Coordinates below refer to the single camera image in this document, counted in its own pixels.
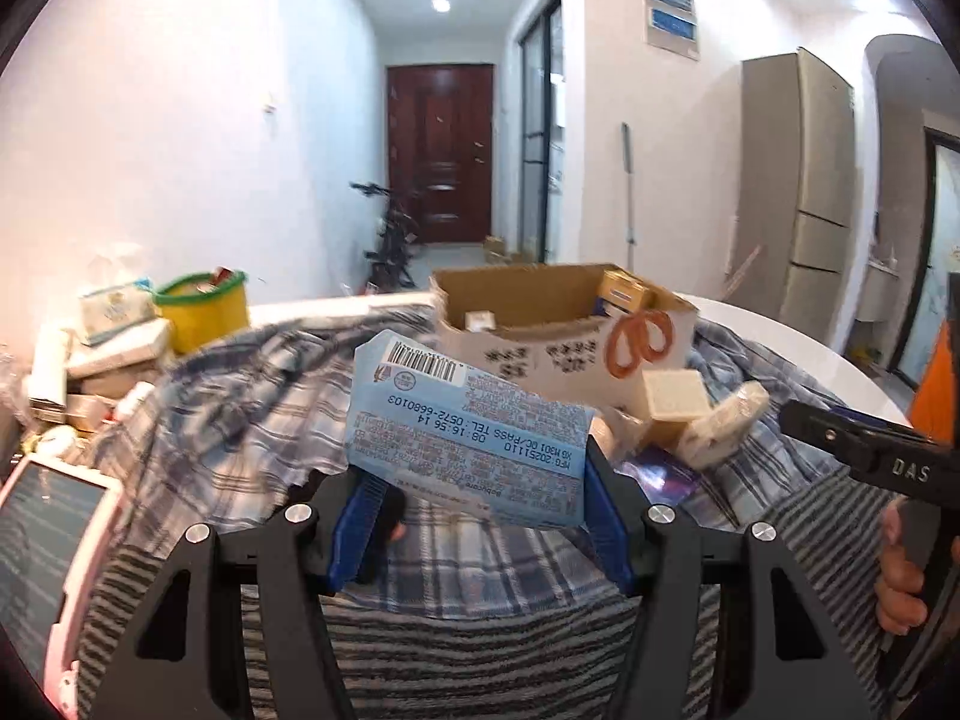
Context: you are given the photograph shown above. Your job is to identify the beige refrigerator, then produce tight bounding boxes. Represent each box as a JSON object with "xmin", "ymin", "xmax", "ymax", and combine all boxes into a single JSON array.
[{"xmin": 731, "ymin": 47, "xmax": 856, "ymax": 350}]

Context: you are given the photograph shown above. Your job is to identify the purple blue small box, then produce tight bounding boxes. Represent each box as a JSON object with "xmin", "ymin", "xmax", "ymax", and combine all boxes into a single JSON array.
[{"xmin": 622, "ymin": 444, "xmax": 702, "ymax": 511}]

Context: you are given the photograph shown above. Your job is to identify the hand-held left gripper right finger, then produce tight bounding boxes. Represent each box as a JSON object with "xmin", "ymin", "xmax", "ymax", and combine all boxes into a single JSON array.
[{"xmin": 583, "ymin": 435, "xmax": 875, "ymax": 720}]

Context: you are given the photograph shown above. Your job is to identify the white printed flat box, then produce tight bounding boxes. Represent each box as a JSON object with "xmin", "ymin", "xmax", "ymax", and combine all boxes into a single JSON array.
[{"xmin": 28, "ymin": 326, "xmax": 72, "ymax": 410}]

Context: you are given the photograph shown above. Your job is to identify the orange chair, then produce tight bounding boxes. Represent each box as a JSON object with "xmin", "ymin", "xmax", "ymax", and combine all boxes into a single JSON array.
[{"xmin": 907, "ymin": 315, "xmax": 960, "ymax": 443}]

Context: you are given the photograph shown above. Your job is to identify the white tissue pack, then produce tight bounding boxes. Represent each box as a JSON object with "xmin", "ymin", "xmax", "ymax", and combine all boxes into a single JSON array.
[{"xmin": 77, "ymin": 244, "xmax": 158, "ymax": 346}]

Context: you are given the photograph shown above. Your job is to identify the patterned glass door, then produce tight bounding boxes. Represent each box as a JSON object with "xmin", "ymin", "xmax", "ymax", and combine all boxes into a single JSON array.
[{"xmin": 896, "ymin": 131, "xmax": 960, "ymax": 391}]

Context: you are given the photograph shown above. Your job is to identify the blue plaid cloth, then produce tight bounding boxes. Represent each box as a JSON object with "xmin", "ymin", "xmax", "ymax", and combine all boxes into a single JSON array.
[{"xmin": 112, "ymin": 292, "xmax": 852, "ymax": 608}]

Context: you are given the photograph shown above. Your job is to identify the grey electrical panel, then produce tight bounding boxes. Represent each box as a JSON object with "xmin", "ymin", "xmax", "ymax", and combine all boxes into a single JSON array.
[{"xmin": 640, "ymin": 0, "xmax": 701, "ymax": 61}]

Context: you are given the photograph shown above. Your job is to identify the bagged bread bun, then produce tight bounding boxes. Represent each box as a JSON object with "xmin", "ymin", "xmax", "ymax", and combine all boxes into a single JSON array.
[{"xmin": 592, "ymin": 405, "xmax": 657, "ymax": 466}]

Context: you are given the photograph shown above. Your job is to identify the black bicycle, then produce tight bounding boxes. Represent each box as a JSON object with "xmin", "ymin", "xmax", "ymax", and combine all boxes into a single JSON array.
[{"xmin": 349, "ymin": 181, "xmax": 421, "ymax": 292}]

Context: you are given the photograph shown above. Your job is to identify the person's right hand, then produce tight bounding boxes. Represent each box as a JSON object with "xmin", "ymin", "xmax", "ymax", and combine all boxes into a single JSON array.
[{"xmin": 874, "ymin": 499, "xmax": 929, "ymax": 635}]

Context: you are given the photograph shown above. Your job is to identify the beige square box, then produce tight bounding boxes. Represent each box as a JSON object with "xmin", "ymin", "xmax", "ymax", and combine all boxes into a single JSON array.
[{"xmin": 641, "ymin": 367, "xmax": 713, "ymax": 425}]

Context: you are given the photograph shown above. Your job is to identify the tablet in pink case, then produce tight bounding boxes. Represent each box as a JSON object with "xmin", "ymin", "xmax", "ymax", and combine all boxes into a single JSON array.
[{"xmin": 0, "ymin": 454, "xmax": 125, "ymax": 691}]

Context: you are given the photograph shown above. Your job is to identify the black framed glass sliding door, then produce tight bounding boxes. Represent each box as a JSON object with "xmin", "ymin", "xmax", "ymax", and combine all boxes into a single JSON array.
[{"xmin": 519, "ymin": 4, "xmax": 565, "ymax": 260}]

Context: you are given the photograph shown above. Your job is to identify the printed cardboard box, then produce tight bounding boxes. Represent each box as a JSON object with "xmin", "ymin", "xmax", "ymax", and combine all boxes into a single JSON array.
[{"xmin": 429, "ymin": 262, "xmax": 700, "ymax": 413}]

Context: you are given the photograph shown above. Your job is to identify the white soft tissue packet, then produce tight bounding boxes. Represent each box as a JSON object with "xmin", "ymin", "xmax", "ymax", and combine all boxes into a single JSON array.
[{"xmin": 679, "ymin": 381, "xmax": 772, "ymax": 470}]

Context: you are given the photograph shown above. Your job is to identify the grey mop handle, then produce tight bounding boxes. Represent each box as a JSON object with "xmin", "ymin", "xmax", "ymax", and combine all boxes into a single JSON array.
[{"xmin": 619, "ymin": 122, "xmax": 640, "ymax": 271}]

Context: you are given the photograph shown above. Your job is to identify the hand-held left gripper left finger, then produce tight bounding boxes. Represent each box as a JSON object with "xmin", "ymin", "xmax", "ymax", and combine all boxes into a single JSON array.
[{"xmin": 97, "ymin": 465, "xmax": 406, "ymax": 720}]

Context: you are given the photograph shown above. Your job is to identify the dark brown entrance door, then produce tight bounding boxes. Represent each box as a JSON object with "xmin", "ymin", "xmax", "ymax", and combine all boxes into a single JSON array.
[{"xmin": 386, "ymin": 64, "xmax": 496, "ymax": 245}]

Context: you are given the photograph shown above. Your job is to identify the yellow container with green rim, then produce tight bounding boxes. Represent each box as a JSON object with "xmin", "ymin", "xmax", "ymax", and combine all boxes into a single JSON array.
[{"xmin": 154, "ymin": 270, "xmax": 250, "ymax": 355}]

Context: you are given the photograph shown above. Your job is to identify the small yellow box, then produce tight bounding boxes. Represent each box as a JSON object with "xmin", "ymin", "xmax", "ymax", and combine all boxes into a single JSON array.
[{"xmin": 600, "ymin": 270, "xmax": 653, "ymax": 312}]

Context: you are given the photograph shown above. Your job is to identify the light blue wipes packet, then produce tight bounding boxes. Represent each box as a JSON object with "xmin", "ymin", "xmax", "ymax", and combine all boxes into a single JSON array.
[{"xmin": 343, "ymin": 330, "xmax": 597, "ymax": 530}]

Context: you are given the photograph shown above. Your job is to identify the grey striped clothing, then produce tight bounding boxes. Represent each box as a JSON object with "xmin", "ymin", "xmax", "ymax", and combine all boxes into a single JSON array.
[{"xmin": 75, "ymin": 465, "xmax": 931, "ymax": 720}]

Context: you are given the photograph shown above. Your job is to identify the wooden sticks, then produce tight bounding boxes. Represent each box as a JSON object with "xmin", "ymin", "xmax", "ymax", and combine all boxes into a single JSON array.
[{"xmin": 724, "ymin": 244, "xmax": 762, "ymax": 297}]

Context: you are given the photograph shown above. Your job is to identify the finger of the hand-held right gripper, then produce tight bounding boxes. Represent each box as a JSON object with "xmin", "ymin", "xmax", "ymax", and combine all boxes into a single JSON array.
[
  {"xmin": 825, "ymin": 406, "xmax": 912, "ymax": 436},
  {"xmin": 780, "ymin": 399, "xmax": 878, "ymax": 470}
]

